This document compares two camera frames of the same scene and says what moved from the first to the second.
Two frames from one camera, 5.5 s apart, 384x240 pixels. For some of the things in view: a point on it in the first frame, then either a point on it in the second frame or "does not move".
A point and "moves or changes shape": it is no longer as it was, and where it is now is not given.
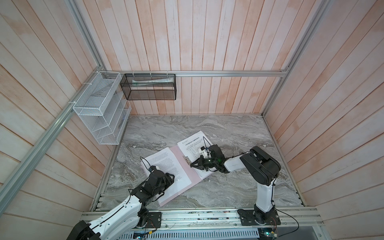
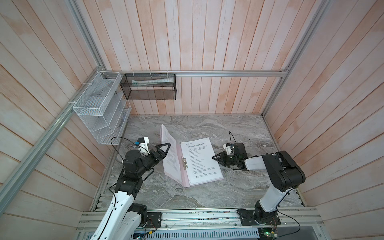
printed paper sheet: [166, 161] -> [171, 167]
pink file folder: [186, 165] -> [173, 162]
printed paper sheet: [190, 147] moves or changes shape
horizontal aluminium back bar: [195, 73] does not move
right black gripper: [200, 164] -> [221, 158]
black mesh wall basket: [149, 86] does not move
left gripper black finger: [169, 180] -> [161, 150]
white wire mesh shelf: [104, 108] does not move
